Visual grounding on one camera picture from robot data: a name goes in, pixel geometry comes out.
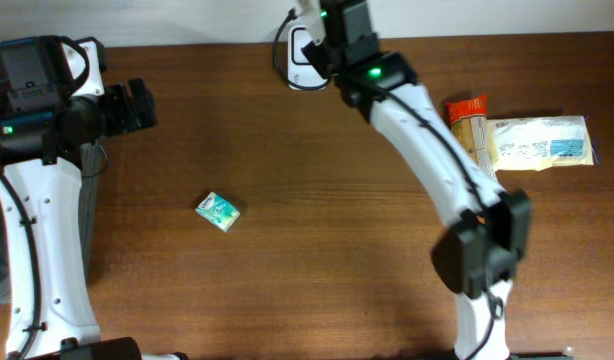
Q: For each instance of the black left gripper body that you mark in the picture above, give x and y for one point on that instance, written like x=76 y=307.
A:
x=138 y=101

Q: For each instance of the teal tissue packet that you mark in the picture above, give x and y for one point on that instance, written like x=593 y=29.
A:
x=218 y=211

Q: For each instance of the orange spaghetti packet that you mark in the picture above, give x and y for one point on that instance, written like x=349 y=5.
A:
x=468 y=123

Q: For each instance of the yellow white snack bag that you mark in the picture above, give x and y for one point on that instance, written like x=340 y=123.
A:
x=539 y=143

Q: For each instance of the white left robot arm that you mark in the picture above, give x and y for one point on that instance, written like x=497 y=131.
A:
x=40 y=184

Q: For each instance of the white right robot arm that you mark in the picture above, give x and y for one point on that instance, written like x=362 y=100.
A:
x=486 y=227

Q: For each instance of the white barcode scanner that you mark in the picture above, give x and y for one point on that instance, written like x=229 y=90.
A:
x=300 y=71

